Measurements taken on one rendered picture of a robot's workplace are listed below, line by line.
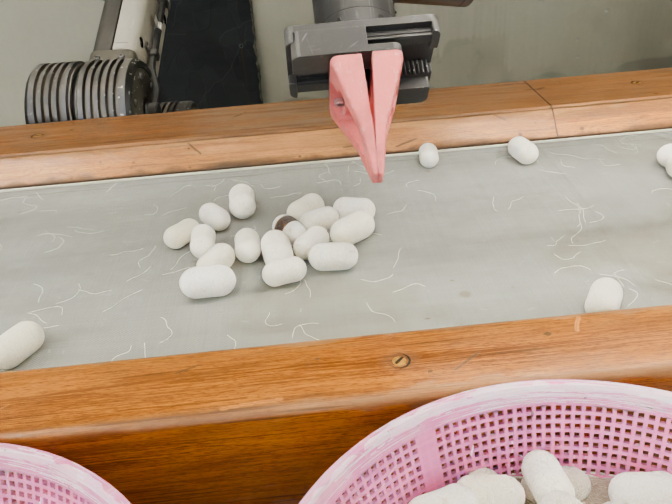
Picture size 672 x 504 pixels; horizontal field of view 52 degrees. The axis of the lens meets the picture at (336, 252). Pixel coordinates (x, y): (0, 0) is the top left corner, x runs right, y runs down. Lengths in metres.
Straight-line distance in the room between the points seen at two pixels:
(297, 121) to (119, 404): 0.40
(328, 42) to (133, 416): 0.26
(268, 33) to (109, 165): 1.90
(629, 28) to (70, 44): 2.05
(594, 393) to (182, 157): 0.45
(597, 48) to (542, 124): 2.23
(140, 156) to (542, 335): 0.43
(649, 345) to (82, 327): 0.34
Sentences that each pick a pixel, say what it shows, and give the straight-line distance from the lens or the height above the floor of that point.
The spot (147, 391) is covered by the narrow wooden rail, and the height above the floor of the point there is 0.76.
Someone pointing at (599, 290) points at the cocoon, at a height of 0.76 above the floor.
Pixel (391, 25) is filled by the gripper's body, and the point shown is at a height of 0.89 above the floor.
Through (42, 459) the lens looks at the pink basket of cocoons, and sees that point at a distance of 0.35.
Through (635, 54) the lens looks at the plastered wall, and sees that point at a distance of 3.02.
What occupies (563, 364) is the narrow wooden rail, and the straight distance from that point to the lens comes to 0.37.
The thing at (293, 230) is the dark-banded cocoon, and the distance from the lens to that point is 0.50.
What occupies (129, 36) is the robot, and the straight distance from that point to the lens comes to 0.92.
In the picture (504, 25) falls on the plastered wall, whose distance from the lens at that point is 2.74.
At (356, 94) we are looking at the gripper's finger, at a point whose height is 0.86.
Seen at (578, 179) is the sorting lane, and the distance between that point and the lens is 0.62.
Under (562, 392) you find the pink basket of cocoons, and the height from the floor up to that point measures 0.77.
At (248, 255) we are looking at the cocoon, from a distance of 0.49.
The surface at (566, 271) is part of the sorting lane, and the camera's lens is 0.49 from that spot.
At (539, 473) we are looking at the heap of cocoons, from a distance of 0.35.
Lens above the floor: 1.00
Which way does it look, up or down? 31 degrees down
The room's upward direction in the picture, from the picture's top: 4 degrees counter-clockwise
